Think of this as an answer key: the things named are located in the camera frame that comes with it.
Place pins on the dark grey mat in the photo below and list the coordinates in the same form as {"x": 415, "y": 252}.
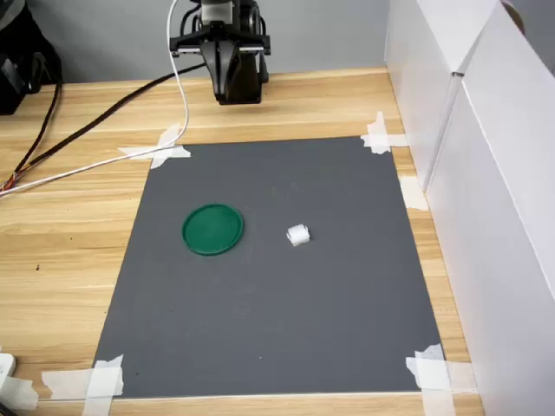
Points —
{"x": 269, "y": 312}

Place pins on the white partition panel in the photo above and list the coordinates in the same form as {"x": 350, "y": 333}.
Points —
{"x": 416, "y": 65}
{"x": 503, "y": 216}

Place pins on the round green lid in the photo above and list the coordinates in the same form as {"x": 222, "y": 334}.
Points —
{"x": 212, "y": 229}

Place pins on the small white plastic terminal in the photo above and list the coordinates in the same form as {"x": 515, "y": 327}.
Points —
{"x": 298, "y": 235}

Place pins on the small white bracket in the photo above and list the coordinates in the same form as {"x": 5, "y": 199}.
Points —
{"x": 6, "y": 365}

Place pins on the white masking tape patch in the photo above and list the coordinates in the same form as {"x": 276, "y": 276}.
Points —
{"x": 167, "y": 149}
{"x": 102, "y": 383}
{"x": 19, "y": 392}
{"x": 412, "y": 193}
{"x": 378, "y": 139}
{"x": 433, "y": 377}

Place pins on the black equipment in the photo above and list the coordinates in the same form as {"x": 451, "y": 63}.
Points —
{"x": 21, "y": 43}

